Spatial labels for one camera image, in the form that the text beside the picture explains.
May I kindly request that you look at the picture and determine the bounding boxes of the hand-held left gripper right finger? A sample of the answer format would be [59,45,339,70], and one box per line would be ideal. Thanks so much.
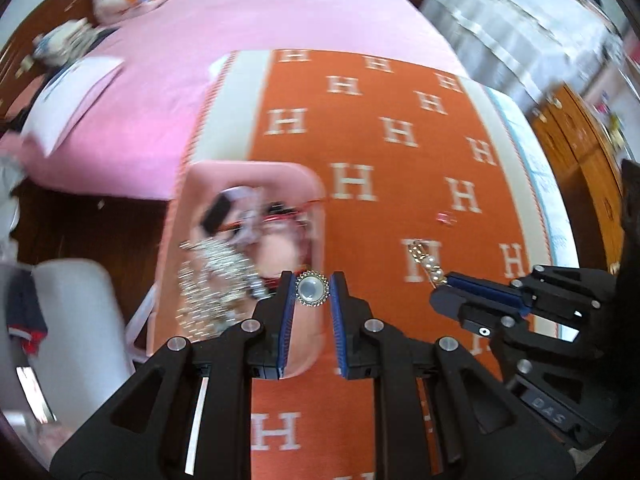
[332,271,573,480]

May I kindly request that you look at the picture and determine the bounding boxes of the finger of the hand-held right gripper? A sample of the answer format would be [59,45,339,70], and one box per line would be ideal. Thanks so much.
[446,265,617,333]
[429,287,533,391]

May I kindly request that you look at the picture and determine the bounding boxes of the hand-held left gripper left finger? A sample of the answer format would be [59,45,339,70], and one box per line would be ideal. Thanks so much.
[50,272,295,480]

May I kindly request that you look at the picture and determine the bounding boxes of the round pearl brooch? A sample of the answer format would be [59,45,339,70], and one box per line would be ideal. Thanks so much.
[295,270,332,307]

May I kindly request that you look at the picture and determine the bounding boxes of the silver rhinestone necklace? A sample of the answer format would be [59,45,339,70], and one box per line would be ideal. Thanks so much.
[177,240,271,336]

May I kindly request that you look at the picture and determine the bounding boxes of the red and pink bangles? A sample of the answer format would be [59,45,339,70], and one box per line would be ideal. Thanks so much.
[220,199,328,286]

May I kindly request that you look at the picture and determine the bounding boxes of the pink strap watch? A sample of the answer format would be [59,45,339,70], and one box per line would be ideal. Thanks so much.
[227,187,271,246]

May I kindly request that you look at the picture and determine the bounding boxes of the pink jewelry box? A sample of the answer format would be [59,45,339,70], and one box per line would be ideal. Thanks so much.
[150,160,328,376]

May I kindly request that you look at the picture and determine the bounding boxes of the white quilt with blue print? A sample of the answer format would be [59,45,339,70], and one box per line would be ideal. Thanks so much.
[482,85,581,341]

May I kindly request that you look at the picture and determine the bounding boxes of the wooden cabinet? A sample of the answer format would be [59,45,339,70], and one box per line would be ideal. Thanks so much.
[530,85,626,271]

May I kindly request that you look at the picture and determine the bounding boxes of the white chair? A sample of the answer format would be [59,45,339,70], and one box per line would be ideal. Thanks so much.
[0,258,136,426]

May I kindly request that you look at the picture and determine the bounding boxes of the orange printed blanket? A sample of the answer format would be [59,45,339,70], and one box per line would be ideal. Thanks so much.
[177,49,581,480]

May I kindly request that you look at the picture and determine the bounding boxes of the red and navy garment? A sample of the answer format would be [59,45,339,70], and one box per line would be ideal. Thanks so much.
[7,280,48,356]

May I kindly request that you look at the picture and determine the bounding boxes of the white lace cloth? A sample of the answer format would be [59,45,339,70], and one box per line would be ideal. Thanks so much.
[420,0,626,111]

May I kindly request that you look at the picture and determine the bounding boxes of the white pillow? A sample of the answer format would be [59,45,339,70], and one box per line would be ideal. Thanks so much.
[25,56,126,156]

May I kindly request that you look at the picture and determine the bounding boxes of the pink bed sheet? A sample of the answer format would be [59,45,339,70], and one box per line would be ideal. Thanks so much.
[0,0,461,201]

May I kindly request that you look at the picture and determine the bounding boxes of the folded light clothes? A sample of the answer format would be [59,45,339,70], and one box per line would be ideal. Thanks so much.
[32,19,96,63]

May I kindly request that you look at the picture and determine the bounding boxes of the dark wooden headboard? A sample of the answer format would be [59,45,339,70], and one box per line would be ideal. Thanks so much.
[0,0,106,126]

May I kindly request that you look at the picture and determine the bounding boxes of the black bead bracelet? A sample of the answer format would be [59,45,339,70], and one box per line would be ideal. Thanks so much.
[197,192,238,238]

